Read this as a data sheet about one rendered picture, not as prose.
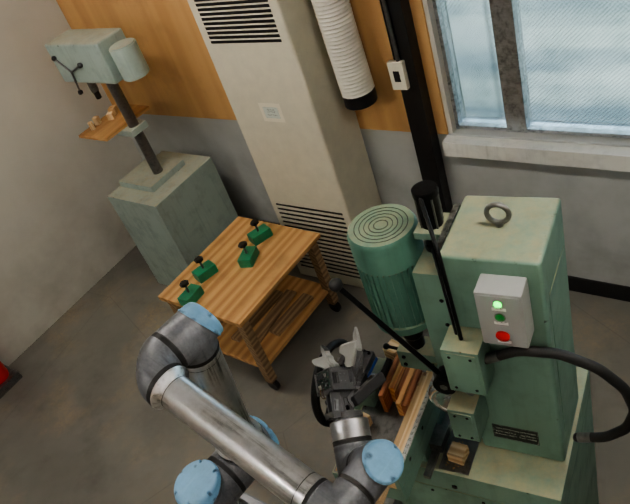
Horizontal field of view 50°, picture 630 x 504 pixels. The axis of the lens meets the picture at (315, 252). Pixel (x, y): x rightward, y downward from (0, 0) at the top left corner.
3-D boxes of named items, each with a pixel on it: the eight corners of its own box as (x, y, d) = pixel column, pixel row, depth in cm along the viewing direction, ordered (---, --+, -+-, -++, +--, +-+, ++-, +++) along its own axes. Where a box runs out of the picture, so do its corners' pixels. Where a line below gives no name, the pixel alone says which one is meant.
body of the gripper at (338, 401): (329, 363, 155) (339, 416, 151) (360, 362, 160) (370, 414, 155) (312, 372, 161) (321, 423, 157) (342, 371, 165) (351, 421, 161)
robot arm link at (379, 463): (384, 503, 133) (362, 507, 144) (416, 458, 139) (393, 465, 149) (349, 469, 134) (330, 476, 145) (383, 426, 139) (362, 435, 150)
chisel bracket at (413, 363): (410, 351, 200) (404, 332, 195) (456, 358, 193) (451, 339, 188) (401, 371, 195) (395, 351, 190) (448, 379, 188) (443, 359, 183)
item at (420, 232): (429, 233, 165) (415, 176, 154) (460, 235, 161) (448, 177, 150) (418, 255, 160) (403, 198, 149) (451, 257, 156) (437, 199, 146)
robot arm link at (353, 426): (379, 433, 154) (355, 441, 161) (374, 412, 155) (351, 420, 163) (346, 437, 149) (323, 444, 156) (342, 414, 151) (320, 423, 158)
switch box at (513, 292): (490, 323, 155) (480, 272, 145) (535, 329, 150) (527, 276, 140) (483, 343, 151) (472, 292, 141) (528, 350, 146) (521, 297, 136)
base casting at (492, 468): (413, 358, 234) (407, 340, 228) (590, 386, 205) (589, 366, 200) (365, 470, 206) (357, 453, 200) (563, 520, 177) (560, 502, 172)
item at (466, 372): (459, 364, 170) (449, 324, 161) (495, 370, 165) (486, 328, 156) (449, 391, 165) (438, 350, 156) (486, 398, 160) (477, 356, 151)
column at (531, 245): (502, 383, 204) (465, 192, 161) (580, 396, 193) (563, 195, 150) (483, 445, 190) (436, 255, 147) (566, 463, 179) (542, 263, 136)
